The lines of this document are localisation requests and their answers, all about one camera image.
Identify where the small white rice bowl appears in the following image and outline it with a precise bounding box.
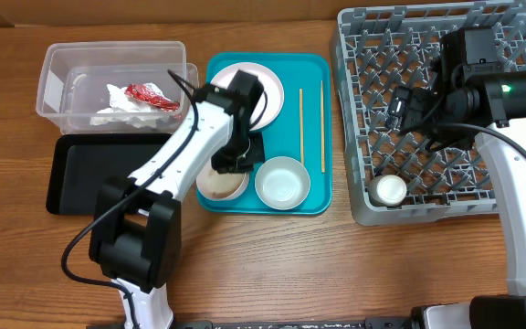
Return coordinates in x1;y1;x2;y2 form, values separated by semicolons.
196;162;250;201

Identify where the grey-rimmed white bowl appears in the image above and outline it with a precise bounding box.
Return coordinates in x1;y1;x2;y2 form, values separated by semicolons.
255;156;311;211

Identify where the large white plate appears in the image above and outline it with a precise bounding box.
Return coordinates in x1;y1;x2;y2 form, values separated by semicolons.
210;62;285;131

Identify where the white paper cup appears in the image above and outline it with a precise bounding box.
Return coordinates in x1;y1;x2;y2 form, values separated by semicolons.
368;175;407;207

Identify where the red snack wrapper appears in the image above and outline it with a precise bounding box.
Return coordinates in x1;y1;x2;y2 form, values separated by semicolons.
125;84;180;111

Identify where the white napkin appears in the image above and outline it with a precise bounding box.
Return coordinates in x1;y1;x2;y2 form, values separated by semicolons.
89;82;180;128

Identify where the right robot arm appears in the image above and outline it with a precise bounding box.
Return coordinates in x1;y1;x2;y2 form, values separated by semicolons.
385;27;526;328

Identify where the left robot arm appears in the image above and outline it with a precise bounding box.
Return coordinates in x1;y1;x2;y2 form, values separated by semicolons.
89;70;265;328

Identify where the grey dishwasher rack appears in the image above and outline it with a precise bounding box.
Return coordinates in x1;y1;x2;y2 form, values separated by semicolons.
331;1;526;226

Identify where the teal serving tray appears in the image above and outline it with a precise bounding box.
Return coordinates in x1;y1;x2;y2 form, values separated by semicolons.
206;52;332;216

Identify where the right wooden chopstick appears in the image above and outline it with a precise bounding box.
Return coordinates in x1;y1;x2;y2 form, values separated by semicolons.
320;80;326;174

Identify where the wooden chopstick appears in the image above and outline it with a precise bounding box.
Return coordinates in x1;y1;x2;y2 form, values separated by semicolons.
320;80;326;174
299;88;305;165

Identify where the left wooden chopstick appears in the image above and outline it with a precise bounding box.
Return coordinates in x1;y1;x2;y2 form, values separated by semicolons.
299;88;305;165

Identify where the black plastic tray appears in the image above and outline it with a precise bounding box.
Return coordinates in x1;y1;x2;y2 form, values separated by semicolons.
46;133;170;215

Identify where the clear plastic bin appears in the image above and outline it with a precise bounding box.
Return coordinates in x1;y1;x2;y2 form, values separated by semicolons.
36;41;199;134

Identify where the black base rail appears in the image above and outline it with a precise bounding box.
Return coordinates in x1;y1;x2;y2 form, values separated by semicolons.
87;303;492;329

